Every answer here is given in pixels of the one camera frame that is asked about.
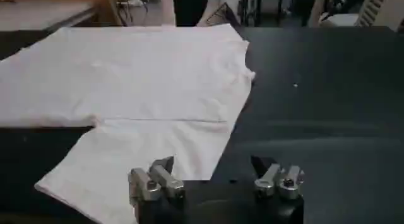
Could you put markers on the black metal rack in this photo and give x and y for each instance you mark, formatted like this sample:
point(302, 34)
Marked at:
point(271, 7)

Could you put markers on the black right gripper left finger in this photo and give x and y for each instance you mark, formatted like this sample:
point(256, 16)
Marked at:
point(158, 179)

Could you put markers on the white chair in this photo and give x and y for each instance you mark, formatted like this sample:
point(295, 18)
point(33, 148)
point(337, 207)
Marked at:
point(356, 10)

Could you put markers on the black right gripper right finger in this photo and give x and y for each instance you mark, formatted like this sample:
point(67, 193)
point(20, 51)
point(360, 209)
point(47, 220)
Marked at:
point(277, 181)

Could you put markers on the wooden desk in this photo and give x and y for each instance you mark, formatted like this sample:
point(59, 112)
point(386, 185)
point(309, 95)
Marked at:
point(47, 12)

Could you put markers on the white shirt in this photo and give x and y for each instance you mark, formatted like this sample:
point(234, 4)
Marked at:
point(132, 108)

